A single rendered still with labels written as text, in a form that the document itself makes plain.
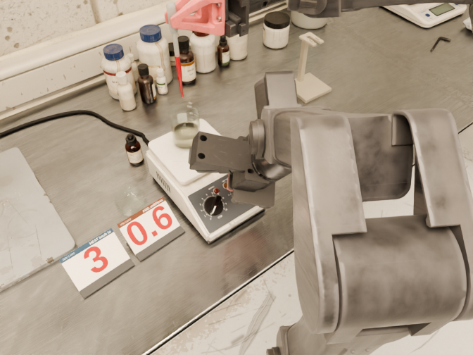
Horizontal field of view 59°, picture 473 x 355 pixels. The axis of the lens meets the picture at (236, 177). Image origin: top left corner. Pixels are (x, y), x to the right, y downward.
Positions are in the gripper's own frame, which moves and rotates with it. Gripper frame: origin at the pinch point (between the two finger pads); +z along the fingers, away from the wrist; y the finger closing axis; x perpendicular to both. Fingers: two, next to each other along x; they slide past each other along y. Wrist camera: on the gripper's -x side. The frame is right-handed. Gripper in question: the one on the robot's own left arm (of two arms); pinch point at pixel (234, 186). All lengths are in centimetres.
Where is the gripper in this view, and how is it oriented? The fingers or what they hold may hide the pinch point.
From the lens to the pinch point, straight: 70.1
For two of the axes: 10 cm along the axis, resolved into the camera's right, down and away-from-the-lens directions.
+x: 9.3, 1.7, 3.2
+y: -0.7, 9.5, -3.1
